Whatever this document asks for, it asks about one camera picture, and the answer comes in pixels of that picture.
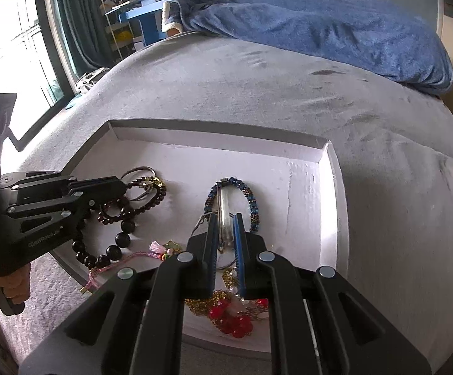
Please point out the blue wooden desk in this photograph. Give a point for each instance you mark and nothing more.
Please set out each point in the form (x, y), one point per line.
(144, 27)

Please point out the silver bangle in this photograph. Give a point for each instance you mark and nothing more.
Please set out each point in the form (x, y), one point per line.
(225, 218)

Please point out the blue fleece blanket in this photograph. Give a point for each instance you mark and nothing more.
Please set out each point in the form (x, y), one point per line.
(328, 27)

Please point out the person's left hand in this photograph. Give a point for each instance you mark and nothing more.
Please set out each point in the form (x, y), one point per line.
(15, 286)

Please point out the grey shallow cardboard tray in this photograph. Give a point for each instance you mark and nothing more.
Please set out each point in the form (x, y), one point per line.
(273, 187)

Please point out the grey plush bed blanket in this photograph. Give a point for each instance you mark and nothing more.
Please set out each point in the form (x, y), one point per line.
(367, 125)

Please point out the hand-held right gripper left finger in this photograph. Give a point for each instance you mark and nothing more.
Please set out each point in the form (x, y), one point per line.
(214, 238)

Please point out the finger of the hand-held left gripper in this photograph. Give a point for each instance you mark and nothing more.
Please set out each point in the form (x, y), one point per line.
(97, 181)
(101, 195)

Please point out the bright window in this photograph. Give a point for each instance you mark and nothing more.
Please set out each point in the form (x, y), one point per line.
(15, 47)

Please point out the yellow item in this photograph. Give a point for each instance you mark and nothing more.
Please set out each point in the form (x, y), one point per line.
(121, 37)

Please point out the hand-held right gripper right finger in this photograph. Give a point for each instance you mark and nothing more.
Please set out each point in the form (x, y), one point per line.
(239, 242)

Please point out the dark teal curtain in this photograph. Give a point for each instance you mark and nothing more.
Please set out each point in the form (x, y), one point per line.
(78, 19)

